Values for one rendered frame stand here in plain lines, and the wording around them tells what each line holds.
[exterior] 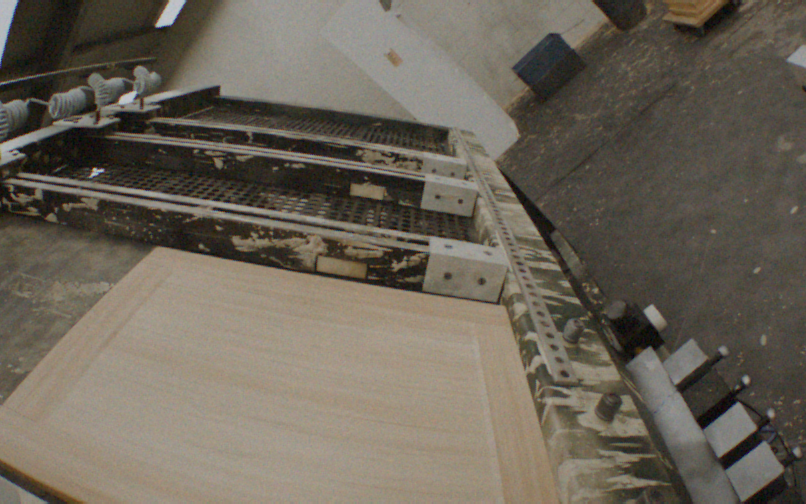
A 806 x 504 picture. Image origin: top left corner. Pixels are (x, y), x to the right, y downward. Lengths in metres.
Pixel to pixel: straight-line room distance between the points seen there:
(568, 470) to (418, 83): 3.89
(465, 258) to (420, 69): 3.51
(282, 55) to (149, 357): 5.55
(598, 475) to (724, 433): 0.17
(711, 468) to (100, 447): 0.63
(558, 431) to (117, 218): 0.74
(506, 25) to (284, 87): 2.93
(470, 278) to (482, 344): 0.14
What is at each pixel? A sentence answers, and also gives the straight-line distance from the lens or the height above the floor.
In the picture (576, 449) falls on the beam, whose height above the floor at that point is 0.90.
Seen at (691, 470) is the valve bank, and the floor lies 0.74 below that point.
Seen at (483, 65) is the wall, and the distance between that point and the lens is 5.50.
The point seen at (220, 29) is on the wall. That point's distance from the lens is 6.30.
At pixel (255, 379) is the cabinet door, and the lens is 0.49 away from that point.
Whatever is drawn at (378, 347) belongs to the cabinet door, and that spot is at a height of 1.05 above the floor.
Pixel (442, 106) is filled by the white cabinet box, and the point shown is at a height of 0.73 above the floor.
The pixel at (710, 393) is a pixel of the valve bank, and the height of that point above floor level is 0.76.
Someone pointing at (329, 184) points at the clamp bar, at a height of 1.19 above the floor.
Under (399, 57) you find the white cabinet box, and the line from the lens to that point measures 4.11.
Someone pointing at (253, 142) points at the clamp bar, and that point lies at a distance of 1.33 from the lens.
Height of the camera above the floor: 1.24
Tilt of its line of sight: 16 degrees down
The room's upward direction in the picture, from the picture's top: 50 degrees counter-clockwise
